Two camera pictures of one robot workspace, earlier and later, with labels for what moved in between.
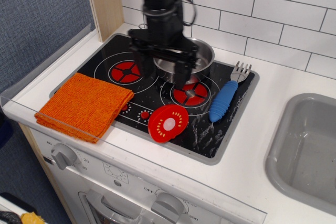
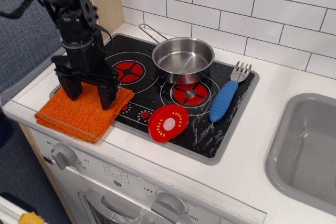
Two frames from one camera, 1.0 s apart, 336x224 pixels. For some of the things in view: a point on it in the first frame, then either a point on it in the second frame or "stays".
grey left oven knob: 63,155 stays
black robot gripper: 164,37 to 86,60
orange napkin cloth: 84,107 stays
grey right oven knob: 168,205 stays
